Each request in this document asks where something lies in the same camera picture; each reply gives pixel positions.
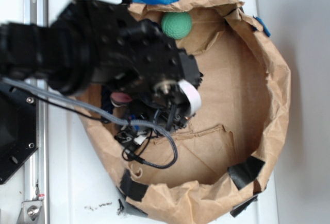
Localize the white ribbon cable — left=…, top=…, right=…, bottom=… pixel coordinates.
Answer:
left=177, top=79, right=202, bottom=114

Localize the dark blue rope toy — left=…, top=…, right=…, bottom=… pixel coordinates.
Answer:
left=101, top=86, right=114, bottom=114

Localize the black tape patch right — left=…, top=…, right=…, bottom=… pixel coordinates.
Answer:
left=227, top=156, right=265, bottom=190

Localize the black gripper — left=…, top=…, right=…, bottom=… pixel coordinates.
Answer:
left=104, top=20, right=203, bottom=131

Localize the aluminium rail frame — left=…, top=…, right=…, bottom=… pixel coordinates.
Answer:
left=17, top=0, right=50, bottom=223

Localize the gray plush animal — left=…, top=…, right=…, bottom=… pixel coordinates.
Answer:
left=110, top=92, right=133, bottom=107

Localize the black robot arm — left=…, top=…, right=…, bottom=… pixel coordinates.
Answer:
left=1, top=0, right=202, bottom=130

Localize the blue tape strip right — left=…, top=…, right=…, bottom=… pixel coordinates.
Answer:
left=253, top=16, right=271, bottom=37

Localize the black tape patch bottom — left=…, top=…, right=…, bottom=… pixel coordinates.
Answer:
left=117, top=169, right=149, bottom=202

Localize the green rubber ball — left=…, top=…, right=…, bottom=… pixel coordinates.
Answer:
left=161, top=12, right=192, bottom=40

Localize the gray braided cable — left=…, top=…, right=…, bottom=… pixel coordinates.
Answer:
left=2, top=77, right=178, bottom=169

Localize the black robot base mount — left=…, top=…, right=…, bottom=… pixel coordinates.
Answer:
left=0, top=83, right=38, bottom=185

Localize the white plastic tray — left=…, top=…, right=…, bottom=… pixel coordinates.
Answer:
left=47, top=0, right=279, bottom=224

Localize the brown paper bag bin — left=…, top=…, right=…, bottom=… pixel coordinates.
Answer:
left=81, top=0, right=291, bottom=223

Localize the black tape patch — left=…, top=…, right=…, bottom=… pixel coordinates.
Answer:
left=117, top=169, right=149, bottom=202
left=227, top=156, right=265, bottom=190

